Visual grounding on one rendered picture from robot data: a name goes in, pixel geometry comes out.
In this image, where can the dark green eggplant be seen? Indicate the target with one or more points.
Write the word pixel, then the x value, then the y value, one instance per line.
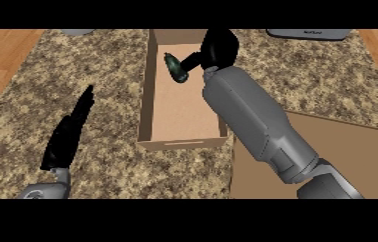
pixel 176 68

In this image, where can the pale grey rounded appliance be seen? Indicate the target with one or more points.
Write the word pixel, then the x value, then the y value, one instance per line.
pixel 77 31

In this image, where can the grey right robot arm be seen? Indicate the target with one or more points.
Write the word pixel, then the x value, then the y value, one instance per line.
pixel 267 129

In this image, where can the brown flat tray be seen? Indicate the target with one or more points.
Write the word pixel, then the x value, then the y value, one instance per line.
pixel 315 156

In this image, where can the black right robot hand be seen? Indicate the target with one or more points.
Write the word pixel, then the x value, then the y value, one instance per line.
pixel 220 49

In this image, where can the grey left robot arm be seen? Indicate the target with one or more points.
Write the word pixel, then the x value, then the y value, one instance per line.
pixel 47 186

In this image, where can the cardboard box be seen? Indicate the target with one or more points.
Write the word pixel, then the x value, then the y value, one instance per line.
pixel 179 96

